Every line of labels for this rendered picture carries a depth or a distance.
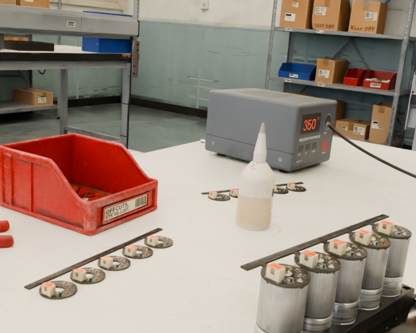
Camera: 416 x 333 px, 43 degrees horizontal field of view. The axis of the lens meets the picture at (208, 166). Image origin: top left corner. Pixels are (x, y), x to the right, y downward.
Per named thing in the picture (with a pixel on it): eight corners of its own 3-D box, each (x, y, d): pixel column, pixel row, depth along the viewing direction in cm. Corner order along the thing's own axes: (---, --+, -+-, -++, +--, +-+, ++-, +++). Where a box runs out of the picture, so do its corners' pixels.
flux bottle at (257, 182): (275, 224, 52) (287, 123, 49) (260, 233, 49) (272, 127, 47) (245, 215, 54) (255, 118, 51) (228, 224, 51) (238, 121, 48)
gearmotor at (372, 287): (384, 314, 34) (397, 239, 32) (364, 326, 32) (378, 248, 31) (350, 298, 35) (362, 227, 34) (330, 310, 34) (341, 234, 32)
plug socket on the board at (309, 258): (319, 265, 28) (321, 253, 28) (310, 269, 28) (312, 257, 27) (307, 259, 29) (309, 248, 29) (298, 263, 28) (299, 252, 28)
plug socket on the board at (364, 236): (372, 242, 32) (374, 232, 32) (365, 245, 31) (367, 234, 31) (360, 238, 33) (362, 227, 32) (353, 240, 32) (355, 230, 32)
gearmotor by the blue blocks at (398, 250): (405, 301, 36) (418, 230, 34) (387, 312, 34) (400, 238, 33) (372, 287, 37) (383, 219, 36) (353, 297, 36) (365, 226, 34)
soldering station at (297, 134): (331, 164, 79) (339, 100, 76) (290, 177, 70) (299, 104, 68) (247, 145, 88) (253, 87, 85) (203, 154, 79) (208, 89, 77)
